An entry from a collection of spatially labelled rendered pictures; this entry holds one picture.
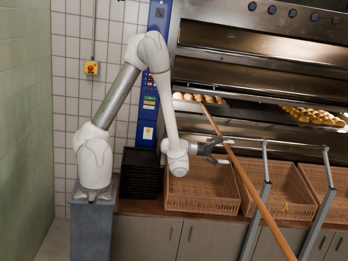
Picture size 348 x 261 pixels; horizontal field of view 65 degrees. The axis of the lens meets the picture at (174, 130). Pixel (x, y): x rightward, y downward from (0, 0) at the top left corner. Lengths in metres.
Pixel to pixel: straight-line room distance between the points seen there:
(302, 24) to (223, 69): 0.65
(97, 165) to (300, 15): 1.79
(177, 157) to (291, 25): 1.41
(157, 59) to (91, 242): 0.98
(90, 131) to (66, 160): 1.06
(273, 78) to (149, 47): 1.30
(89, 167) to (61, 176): 1.29
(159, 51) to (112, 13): 0.89
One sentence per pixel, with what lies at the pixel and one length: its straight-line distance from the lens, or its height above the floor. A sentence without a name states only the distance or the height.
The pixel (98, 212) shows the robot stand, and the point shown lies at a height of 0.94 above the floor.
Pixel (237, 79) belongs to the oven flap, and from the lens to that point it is 2.24.
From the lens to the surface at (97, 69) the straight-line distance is 2.10.
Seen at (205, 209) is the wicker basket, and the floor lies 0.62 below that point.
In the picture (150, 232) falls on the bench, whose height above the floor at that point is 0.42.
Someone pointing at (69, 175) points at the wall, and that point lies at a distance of 2.58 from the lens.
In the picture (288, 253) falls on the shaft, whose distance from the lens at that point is 1.09.
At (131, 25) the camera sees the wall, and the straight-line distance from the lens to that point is 2.11.
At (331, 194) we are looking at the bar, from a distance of 2.23.
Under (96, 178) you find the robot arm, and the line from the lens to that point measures 1.36.
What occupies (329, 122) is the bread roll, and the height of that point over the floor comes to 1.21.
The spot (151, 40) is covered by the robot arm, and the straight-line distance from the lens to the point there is 1.30.
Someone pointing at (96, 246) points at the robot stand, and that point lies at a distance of 1.60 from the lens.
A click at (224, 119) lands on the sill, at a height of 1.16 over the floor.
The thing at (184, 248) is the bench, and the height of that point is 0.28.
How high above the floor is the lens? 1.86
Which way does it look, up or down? 22 degrees down
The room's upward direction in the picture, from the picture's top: 9 degrees clockwise
